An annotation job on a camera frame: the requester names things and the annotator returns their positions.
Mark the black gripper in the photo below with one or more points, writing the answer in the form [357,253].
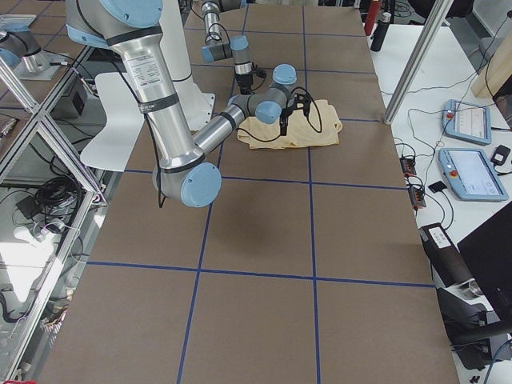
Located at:
[243,82]
[286,114]

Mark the cream long-sleeve printed shirt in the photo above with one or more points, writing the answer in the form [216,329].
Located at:
[321,130]

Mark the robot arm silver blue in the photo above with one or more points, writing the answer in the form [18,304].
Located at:
[219,45]
[132,30]

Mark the white curved base cover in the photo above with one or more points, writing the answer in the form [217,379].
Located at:
[124,141]

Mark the orange black connector block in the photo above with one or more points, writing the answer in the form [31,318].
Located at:
[408,166]

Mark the black water bottle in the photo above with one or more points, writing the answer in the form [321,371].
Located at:
[380,32]

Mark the red cylinder bottle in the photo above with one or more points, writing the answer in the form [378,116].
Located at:
[372,15]

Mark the far blue teach pendant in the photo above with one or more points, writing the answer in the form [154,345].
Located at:
[466,121]

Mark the blue teach pendant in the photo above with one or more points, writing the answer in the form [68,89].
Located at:
[470,175]
[466,121]

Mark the near blue teach pendant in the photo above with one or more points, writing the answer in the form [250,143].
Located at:
[470,175]

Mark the black power adapter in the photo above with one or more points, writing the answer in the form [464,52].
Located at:
[500,155]

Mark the black labelled box device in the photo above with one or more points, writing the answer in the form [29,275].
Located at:
[444,255]

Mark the black monitor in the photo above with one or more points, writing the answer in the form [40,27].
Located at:
[487,253]

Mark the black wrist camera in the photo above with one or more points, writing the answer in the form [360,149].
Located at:
[302,102]
[260,73]

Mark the aluminium frame post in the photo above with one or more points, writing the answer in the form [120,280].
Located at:
[419,52]

